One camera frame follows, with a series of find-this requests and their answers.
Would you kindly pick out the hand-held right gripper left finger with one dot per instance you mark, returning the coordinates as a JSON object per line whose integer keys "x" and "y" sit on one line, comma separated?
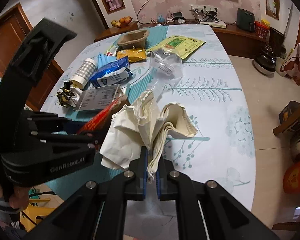
{"x": 144, "y": 172}

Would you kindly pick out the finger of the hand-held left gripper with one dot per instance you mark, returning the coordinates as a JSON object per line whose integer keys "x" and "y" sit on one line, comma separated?
{"x": 52, "y": 120}
{"x": 65, "y": 140}

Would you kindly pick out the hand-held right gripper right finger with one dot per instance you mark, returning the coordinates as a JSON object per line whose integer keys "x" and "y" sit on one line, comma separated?
{"x": 158, "y": 180}

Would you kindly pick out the red snack packet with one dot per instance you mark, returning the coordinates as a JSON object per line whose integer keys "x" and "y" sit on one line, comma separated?
{"x": 100, "y": 117}

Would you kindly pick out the white paper bag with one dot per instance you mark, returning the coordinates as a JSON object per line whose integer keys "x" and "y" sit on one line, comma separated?
{"x": 130, "y": 130}

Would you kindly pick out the grey box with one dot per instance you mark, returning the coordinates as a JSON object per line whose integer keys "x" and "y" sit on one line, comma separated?
{"x": 97, "y": 97}

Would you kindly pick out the checked white cup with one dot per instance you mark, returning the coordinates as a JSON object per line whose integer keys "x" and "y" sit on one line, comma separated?
{"x": 85, "y": 71}

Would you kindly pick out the blue milk packet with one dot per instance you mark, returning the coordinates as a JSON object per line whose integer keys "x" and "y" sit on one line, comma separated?
{"x": 110, "y": 72}

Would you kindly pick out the blue face mask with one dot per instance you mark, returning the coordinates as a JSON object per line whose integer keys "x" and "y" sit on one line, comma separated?
{"x": 105, "y": 60}

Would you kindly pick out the brown pulp tray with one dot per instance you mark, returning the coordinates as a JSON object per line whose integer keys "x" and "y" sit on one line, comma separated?
{"x": 132, "y": 38}

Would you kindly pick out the yellow green printed bag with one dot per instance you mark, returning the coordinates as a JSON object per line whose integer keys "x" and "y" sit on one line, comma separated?
{"x": 185, "y": 46}

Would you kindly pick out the person's left hand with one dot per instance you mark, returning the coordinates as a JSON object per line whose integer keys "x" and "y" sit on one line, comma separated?
{"x": 18, "y": 196}

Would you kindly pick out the gold foil wrapper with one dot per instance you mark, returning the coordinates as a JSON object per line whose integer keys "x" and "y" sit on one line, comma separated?
{"x": 67, "y": 95}

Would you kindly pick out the yellow plastic chair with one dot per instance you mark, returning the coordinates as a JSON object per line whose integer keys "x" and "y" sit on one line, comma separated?
{"x": 37, "y": 213}

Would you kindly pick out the leaf print tablecloth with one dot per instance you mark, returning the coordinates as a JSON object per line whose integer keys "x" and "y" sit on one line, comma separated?
{"x": 210, "y": 110}

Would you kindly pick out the wooden door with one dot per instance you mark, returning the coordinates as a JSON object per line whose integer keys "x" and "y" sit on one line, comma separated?
{"x": 7, "y": 45}

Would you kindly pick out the small red white wrapper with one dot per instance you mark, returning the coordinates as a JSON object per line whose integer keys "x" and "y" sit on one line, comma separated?
{"x": 110, "y": 53}

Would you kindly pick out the yellow snack packet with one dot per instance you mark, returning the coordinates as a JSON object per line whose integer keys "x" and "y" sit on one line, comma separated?
{"x": 131, "y": 54}

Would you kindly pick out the clear plastic bottle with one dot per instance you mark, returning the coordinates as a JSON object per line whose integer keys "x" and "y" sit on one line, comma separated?
{"x": 165, "y": 65}

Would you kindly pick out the bowl of fruit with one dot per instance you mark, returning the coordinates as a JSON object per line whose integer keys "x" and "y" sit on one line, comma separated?
{"x": 121, "y": 22}

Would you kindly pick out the pink dumbbells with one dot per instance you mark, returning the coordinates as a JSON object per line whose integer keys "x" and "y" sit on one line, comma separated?
{"x": 114, "y": 3}

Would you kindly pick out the red gift box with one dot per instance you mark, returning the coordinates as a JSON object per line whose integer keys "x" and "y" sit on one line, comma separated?
{"x": 298, "y": 177}

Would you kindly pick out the dark cardboard box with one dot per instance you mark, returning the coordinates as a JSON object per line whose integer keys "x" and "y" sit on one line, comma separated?
{"x": 287, "y": 115}

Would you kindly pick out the black router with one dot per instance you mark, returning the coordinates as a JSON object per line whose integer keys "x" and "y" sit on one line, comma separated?
{"x": 177, "y": 15}

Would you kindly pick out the dark ceramic jar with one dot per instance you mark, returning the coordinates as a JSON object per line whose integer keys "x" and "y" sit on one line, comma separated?
{"x": 266, "y": 60}

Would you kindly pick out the wooden television cabinet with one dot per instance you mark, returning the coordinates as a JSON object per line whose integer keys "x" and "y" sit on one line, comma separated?
{"x": 240, "y": 40}

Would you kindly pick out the white set-top box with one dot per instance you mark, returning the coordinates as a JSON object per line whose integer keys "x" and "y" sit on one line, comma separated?
{"x": 213, "y": 24}

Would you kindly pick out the white bucket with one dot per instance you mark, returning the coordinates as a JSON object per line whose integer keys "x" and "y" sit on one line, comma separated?
{"x": 282, "y": 66}

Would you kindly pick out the white power strip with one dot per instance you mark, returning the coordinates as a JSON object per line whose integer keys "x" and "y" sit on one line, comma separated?
{"x": 201, "y": 6}

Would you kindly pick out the black air fryer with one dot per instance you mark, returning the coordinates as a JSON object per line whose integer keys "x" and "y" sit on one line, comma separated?
{"x": 245, "y": 20}

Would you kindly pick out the red plastic basket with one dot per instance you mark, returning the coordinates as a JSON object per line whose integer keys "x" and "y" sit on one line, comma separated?
{"x": 262, "y": 30}

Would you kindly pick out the dark brown bin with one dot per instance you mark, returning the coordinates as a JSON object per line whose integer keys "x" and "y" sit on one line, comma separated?
{"x": 277, "y": 40}

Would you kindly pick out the red and white cloth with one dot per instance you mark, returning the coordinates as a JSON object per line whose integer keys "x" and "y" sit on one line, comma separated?
{"x": 298, "y": 60}

